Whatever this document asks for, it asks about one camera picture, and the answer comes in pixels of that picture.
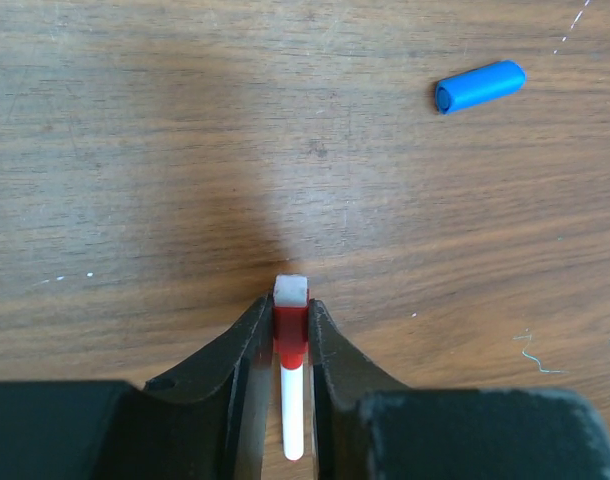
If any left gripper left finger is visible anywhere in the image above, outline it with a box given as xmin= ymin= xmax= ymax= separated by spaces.
xmin=92 ymin=295 xmax=273 ymax=479

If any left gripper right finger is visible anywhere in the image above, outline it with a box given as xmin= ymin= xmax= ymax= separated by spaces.
xmin=309 ymin=300 xmax=610 ymax=479

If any white red marker pen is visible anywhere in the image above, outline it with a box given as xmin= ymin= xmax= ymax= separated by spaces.
xmin=280 ymin=365 xmax=304 ymax=461

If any red pen cap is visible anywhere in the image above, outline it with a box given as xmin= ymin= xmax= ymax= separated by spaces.
xmin=272 ymin=274 xmax=309 ymax=370

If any blue pen cap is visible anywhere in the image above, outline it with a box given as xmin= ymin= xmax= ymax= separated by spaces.
xmin=434 ymin=60 xmax=526 ymax=115

